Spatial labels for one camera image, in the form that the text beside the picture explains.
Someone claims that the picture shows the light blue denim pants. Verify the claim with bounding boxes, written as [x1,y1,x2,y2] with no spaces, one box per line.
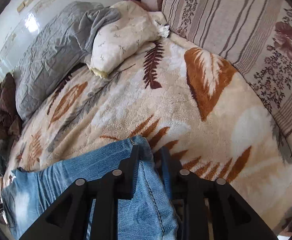
[1,134,182,240]

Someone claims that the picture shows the brown clothing pile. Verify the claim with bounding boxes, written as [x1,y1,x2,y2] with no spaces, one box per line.
[0,73,21,177]

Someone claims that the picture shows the beige leaf pattern blanket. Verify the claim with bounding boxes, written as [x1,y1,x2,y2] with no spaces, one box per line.
[2,35,292,232]

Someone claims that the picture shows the white patterned pillow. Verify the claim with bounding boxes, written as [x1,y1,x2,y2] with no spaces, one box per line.
[86,1,170,79]

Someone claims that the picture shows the grey quilted pillow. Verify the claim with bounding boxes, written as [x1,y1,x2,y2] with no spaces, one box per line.
[13,1,121,121]

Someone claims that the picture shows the striped floral bedspread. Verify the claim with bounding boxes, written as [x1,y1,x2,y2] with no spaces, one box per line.
[157,0,292,152]

